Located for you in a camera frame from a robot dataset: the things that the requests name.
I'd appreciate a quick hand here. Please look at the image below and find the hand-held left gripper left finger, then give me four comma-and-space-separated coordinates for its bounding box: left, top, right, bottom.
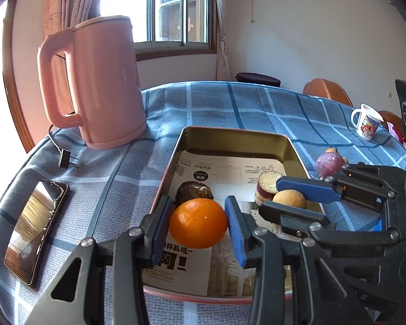
29, 196, 175, 325

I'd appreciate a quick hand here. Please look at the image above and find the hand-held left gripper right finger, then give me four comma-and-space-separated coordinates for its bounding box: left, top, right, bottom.
224, 195, 369, 325

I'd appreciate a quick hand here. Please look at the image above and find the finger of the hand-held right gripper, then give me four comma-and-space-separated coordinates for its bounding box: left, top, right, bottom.
276, 164, 398, 210
259, 200, 400, 256

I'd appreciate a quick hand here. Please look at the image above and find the light tan longan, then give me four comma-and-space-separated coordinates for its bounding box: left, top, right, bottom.
272, 190, 307, 210

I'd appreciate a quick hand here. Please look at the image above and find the purple passion fruit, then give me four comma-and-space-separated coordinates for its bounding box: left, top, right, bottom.
315, 152, 344, 180

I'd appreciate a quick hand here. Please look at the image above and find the purple striped round slice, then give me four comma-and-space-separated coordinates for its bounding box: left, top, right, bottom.
255, 171, 283, 207

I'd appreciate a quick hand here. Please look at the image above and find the dark brown walnut pastry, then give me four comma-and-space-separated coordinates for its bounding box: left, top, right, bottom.
175, 181, 214, 207

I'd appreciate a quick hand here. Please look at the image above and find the pink metal tin box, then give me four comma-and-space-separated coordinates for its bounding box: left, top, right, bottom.
141, 126, 327, 303

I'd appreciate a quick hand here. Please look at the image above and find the brown leather sofa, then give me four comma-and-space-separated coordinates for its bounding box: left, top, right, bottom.
377, 110, 406, 143

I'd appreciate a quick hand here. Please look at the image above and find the pink floral cushion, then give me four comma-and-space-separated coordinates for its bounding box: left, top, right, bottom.
391, 123, 406, 146

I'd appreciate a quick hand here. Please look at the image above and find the white printed mug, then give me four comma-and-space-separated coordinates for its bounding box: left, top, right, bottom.
351, 104, 385, 141

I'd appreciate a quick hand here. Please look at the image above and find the printed paper leaflet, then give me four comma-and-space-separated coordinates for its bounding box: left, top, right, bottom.
145, 151, 292, 297

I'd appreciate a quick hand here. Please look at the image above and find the brown leather armchair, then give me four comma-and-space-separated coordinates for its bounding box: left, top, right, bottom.
303, 78, 354, 107

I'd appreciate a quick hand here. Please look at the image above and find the blue plaid tablecloth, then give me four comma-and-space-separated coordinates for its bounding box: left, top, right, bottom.
0, 80, 406, 325

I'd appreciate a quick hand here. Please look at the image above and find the black round stool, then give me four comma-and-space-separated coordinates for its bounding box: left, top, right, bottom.
235, 72, 281, 87

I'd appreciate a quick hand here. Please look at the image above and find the black smartphone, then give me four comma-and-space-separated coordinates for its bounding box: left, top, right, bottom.
3, 180, 70, 287

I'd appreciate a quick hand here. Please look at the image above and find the pink electric kettle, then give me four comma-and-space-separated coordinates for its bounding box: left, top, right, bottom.
37, 15, 148, 150

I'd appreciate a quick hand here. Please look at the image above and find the narrow tied pink curtain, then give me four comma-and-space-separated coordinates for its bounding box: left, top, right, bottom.
211, 0, 232, 82

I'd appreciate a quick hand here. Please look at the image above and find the sliding glass window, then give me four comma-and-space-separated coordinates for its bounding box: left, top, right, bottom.
98, 0, 220, 61

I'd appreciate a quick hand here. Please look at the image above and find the wide pink curtain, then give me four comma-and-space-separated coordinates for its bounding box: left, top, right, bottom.
42, 0, 104, 41

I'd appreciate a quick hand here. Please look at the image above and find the black kettle cable with plug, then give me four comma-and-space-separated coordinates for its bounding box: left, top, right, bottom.
48, 123, 80, 170

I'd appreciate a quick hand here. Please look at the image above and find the brown wooden door frame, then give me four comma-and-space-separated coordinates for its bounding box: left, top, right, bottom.
2, 0, 36, 153

